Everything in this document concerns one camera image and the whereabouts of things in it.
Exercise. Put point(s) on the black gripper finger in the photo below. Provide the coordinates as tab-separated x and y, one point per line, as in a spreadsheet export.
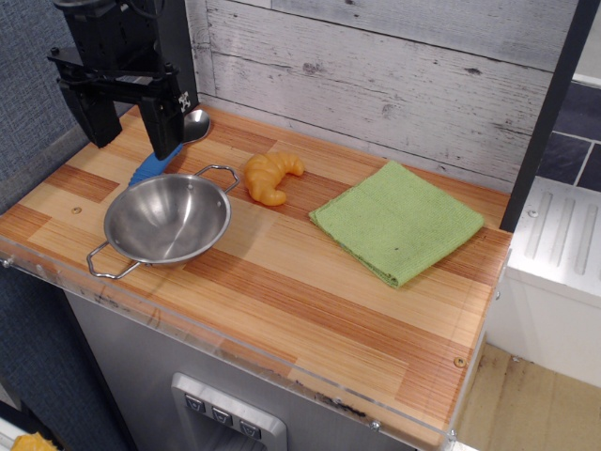
95	114
163	118

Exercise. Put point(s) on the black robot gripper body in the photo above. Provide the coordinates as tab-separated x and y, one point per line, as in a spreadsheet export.
116	53

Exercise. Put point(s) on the clear acrylic table edge guard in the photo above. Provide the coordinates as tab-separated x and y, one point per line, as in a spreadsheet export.
79	282

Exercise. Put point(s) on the green cloth napkin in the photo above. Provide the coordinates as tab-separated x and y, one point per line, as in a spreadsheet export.
397	224

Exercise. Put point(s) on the orange plastic croissant toy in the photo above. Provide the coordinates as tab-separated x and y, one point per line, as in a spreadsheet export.
264	172

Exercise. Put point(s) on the grey toy fridge cabinet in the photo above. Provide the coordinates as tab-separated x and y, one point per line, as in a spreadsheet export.
177	393

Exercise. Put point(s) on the yellow object at bottom left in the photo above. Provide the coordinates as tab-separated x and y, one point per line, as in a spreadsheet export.
32	442

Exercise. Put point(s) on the white toy sink unit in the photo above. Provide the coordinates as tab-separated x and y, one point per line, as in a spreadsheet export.
547	308

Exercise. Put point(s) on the stainless steel two-handled bowl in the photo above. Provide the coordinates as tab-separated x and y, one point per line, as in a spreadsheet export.
168	219

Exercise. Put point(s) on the black vertical frame post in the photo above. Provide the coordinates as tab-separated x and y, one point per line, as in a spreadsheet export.
561	80

